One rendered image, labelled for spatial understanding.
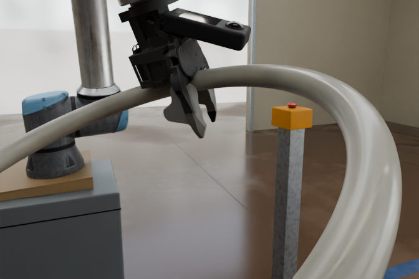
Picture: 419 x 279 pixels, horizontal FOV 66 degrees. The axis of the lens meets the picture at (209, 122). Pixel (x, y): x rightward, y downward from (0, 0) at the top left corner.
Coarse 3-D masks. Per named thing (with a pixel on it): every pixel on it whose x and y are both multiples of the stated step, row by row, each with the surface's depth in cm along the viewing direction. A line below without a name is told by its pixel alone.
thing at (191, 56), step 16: (160, 0) 42; (176, 0) 44; (128, 16) 46; (144, 16) 45; (160, 16) 44; (144, 32) 47; (160, 32) 45; (144, 48) 47; (160, 48) 45; (176, 48) 45; (192, 48) 48; (144, 64) 47; (160, 64) 46; (192, 64) 47; (144, 80) 49; (160, 80) 48
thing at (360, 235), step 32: (256, 64) 42; (128, 96) 51; (160, 96) 51; (320, 96) 30; (352, 96) 26; (64, 128) 49; (352, 128) 22; (384, 128) 21; (0, 160) 43; (352, 160) 19; (384, 160) 18; (352, 192) 17; (384, 192) 16; (352, 224) 15; (384, 224) 15; (320, 256) 14; (352, 256) 14; (384, 256) 14
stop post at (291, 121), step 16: (272, 112) 137; (288, 112) 128; (304, 112) 131; (288, 128) 129; (304, 128) 135; (288, 144) 133; (288, 160) 134; (288, 176) 135; (288, 192) 137; (288, 208) 139; (288, 224) 140; (288, 240) 142; (272, 256) 150; (288, 256) 144; (272, 272) 151; (288, 272) 145
